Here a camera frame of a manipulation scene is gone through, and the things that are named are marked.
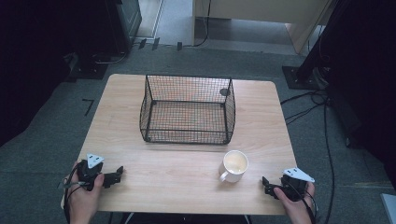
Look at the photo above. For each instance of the black stand column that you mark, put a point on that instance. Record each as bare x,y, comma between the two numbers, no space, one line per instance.
317,46

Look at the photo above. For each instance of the person's right hand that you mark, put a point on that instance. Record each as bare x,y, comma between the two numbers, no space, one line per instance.
299,211

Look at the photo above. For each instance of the black curtain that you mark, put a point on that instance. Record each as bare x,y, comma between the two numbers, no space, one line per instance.
40,56
370,77

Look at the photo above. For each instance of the person's left hand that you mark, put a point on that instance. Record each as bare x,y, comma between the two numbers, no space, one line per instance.
82,202

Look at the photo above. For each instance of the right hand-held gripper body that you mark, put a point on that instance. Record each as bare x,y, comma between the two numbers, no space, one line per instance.
294,186

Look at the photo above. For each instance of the white cup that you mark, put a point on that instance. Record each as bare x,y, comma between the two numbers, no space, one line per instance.
232,174

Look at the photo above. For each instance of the black equipment cabinet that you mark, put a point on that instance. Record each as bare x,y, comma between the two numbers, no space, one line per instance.
124,21

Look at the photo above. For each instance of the black stand base plate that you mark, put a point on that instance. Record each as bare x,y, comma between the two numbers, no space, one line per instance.
299,79
90,70

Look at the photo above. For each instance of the beige wooden cabinet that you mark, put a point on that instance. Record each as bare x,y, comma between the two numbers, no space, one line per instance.
261,9

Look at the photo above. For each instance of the white flat object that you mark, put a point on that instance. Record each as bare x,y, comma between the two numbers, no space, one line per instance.
389,208

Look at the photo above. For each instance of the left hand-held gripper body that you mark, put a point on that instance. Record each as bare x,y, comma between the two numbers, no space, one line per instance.
88,172

